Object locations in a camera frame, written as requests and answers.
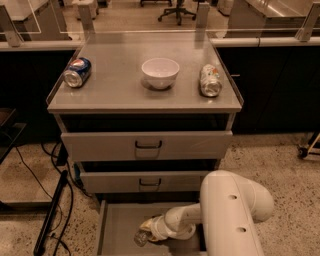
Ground grey top drawer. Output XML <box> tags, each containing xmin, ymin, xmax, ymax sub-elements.
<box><xmin>61</xmin><ymin>113</ymin><xmax>232</xmax><ymax>162</ymax></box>

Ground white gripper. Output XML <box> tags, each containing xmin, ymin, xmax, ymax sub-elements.
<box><xmin>139</xmin><ymin>215</ymin><xmax>196</xmax><ymax>242</ymax></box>

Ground grey drawer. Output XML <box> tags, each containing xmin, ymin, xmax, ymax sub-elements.
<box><xmin>61</xmin><ymin>113</ymin><xmax>232</xmax><ymax>162</ymax></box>
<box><xmin>94</xmin><ymin>192</ymin><xmax>206</xmax><ymax>256</ymax></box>
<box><xmin>80</xmin><ymin>159</ymin><xmax>219</xmax><ymax>193</ymax></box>

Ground clear acrylic barrier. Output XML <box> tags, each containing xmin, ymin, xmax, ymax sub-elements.
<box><xmin>0</xmin><ymin>0</ymin><xmax>320</xmax><ymax>48</ymax></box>

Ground dark side table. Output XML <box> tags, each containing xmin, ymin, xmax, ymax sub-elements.
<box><xmin>0</xmin><ymin>108</ymin><xmax>26</xmax><ymax>164</ymax></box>

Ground black bar on floor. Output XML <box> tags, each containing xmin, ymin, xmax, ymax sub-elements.
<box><xmin>33</xmin><ymin>170</ymin><xmax>68</xmax><ymax>256</ymax></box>

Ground white bowl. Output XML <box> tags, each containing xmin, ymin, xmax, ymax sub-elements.
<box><xmin>141</xmin><ymin>58</ymin><xmax>180</xmax><ymax>90</ymax></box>

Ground grey drawer cabinet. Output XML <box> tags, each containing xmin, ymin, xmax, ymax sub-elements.
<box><xmin>45</xmin><ymin>31</ymin><xmax>244</xmax><ymax>256</ymax></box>

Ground black floor cable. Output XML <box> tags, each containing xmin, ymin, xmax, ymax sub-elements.
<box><xmin>13</xmin><ymin>141</ymin><xmax>93</xmax><ymax>256</ymax></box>

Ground grey middle drawer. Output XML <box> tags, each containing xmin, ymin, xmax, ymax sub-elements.
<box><xmin>80</xmin><ymin>159</ymin><xmax>219</xmax><ymax>193</ymax></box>

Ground clear plastic water bottle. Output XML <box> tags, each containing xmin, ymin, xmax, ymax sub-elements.
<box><xmin>134</xmin><ymin>229</ymin><xmax>151</xmax><ymax>247</ymax></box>

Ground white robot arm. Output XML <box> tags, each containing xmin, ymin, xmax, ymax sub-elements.
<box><xmin>134</xmin><ymin>170</ymin><xmax>274</xmax><ymax>256</ymax></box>

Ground blue pepsi can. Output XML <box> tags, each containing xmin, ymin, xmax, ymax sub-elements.
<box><xmin>63</xmin><ymin>57</ymin><xmax>91</xmax><ymax>88</ymax></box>

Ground black office chair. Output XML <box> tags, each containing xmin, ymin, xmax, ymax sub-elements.
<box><xmin>139</xmin><ymin>0</ymin><xmax>205</xmax><ymax>27</ymax></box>

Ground grey bottom drawer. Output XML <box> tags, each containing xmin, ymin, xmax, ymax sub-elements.
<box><xmin>94</xmin><ymin>192</ymin><xmax>206</xmax><ymax>256</ymax></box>

